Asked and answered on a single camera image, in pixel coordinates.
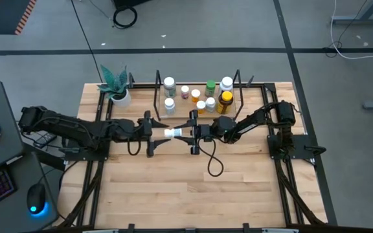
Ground dark grey desk top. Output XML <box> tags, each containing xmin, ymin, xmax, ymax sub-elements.
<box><xmin>0</xmin><ymin>151</ymin><xmax>60</xmax><ymax>233</ymax></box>

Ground green cap medicine bottle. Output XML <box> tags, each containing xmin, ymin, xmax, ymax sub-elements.
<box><xmin>205</xmin><ymin>80</ymin><xmax>217</xmax><ymax>98</ymax></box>

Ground amber bottle yellow cap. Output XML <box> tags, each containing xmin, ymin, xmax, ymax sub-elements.
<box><xmin>216</xmin><ymin>90</ymin><xmax>235</xmax><ymax>115</ymax></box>

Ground thin tangled black cable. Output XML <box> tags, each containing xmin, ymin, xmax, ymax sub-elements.
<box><xmin>322</xmin><ymin>0</ymin><xmax>370</xmax><ymax>59</ymax></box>

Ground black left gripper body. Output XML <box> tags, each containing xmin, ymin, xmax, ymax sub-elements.
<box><xmin>137</xmin><ymin>110</ymin><xmax>155</xmax><ymax>159</ymax></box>

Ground green plant in white pot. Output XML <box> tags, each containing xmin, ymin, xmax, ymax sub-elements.
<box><xmin>97</xmin><ymin>63</ymin><xmax>132</xmax><ymax>108</ymax></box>

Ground small white printed-cap bottle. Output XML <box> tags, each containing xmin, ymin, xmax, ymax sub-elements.
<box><xmin>163</xmin><ymin>128</ymin><xmax>183</xmax><ymax>138</ymax></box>

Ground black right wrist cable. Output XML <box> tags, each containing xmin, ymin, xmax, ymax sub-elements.
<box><xmin>198</xmin><ymin>138</ymin><xmax>225</xmax><ymax>178</ymax></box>

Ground black computer mouse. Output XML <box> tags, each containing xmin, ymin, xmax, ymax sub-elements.
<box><xmin>26</xmin><ymin>183</ymin><xmax>47</xmax><ymax>215</ymax></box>

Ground black aluminium table frame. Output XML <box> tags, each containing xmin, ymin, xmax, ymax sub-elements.
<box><xmin>56</xmin><ymin>81</ymin><xmax>329</xmax><ymax>233</ymax></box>

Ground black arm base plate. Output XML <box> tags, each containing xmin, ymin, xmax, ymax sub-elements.
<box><xmin>63</xmin><ymin>147</ymin><xmax>110</xmax><ymax>162</ymax></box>
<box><xmin>267</xmin><ymin>134</ymin><xmax>327</xmax><ymax>160</ymax></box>

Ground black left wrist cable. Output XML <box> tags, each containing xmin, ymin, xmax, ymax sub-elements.
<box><xmin>127</xmin><ymin>137</ymin><xmax>142</xmax><ymax>157</ymax></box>

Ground black box on floor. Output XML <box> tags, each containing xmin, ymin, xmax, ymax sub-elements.
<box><xmin>113</xmin><ymin>0</ymin><xmax>152</xmax><ymax>9</ymax></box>

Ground black power adapter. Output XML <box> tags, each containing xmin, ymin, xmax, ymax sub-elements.
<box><xmin>32</xmin><ymin>131</ymin><xmax>57</xmax><ymax>148</ymax></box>

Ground white medicine bottle white cap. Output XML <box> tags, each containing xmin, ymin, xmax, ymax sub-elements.
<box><xmin>205</xmin><ymin>96</ymin><xmax>217</xmax><ymax>113</ymax></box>
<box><xmin>163</xmin><ymin>98</ymin><xmax>175</xmax><ymax>116</ymax></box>

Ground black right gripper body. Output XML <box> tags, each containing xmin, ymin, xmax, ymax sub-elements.
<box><xmin>189</xmin><ymin>109</ymin><xmax>212</xmax><ymax>156</ymax></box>

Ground coiled black floor cable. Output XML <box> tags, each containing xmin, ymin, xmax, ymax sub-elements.
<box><xmin>112</xmin><ymin>5</ymin><xmax>139</xmax><ymax>30</ymax></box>

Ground dark mat orange striped edges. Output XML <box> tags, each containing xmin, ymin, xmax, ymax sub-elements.
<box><xmin>0</xmin><ymin>0</ymin><xmax>38</xmax><ymax>36</ymax></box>

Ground tall white bottle white cap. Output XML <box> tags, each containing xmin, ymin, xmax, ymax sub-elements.
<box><xmin>219</xmin><ymin>76</ymin><xmax>235</xmax><ymax>94</ymax></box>

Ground long thin black floor cable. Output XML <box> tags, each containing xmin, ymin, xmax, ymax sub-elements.
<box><xmin>69</xmin><ymin>0</ymin><xmax>105</xmax><ymax>83</ymax></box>

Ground white floor cable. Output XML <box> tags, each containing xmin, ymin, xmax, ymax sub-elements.
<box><xmin>330</xmin><ymin>0</ymin><xmax>373</xmax><ymax>60</ymax></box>

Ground large clear bottle green label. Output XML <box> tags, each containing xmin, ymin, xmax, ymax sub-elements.
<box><xmin>163</xmin><ymin>76</ymin><xmax>177</xmax><ymax>98</ymax></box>

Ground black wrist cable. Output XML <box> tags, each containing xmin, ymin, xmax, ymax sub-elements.
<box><xmin>198</xmin><ymin>138</ymin><xmax>225</xmax><ymax>178</ymax></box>
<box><xmin>127</xmin><ymin>137</ymin><xmax>142</xmax><ymax>157</ymax></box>

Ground wooden shelf black metal frame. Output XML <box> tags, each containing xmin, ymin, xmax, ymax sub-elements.
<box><xmin>153</xmin><ymin>69</ymin><xmax>246</xmax><ymax>122</ymax></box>

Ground grey metal desk frame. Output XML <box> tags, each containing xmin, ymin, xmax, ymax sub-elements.
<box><xmin>330</xmin><ymin>0</ymin><xmax>373</xmax><ymax>26</ymax></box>

